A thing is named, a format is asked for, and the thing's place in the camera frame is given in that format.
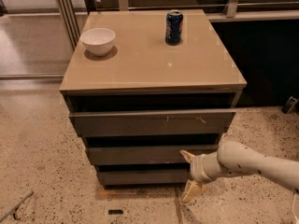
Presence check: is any white ceramic bowl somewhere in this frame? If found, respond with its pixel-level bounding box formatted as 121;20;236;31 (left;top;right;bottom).
80;28;116;56

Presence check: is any metal rod on floor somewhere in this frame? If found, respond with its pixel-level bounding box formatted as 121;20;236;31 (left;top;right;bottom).
0;191;34;222

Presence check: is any grey middle drawer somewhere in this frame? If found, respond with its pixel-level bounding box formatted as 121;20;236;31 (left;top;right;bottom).
87;145;218;165

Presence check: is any grey drawer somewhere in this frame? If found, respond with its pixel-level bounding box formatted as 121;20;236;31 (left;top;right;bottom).
97;169;189;186
69;109;235;137
87;145;218;165

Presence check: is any grey bottom drawer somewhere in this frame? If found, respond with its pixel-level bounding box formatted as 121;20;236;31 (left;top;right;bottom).
97;169;189;186

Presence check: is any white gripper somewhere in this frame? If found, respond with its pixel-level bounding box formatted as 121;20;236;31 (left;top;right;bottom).
179;150;218;203

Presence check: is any metal shelf frame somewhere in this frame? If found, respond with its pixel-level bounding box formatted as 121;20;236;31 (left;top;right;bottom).
60;0;299;44

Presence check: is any grey top drawer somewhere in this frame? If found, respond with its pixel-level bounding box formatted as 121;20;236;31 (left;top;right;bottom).
69;109;235;137

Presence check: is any white cable on floor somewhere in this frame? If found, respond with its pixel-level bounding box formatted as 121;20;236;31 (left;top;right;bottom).
292;193;299;224

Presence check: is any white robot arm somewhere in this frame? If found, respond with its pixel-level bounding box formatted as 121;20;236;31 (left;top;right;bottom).
180;141;299;203

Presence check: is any grey drawer cabinet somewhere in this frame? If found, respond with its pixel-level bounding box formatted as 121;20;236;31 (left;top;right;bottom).
59;8;248;189

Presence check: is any small black floor object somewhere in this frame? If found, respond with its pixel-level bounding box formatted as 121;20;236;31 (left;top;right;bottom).
281;96;299;114

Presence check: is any blue soda can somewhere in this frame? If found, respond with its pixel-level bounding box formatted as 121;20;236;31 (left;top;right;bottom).
165;9;183;46

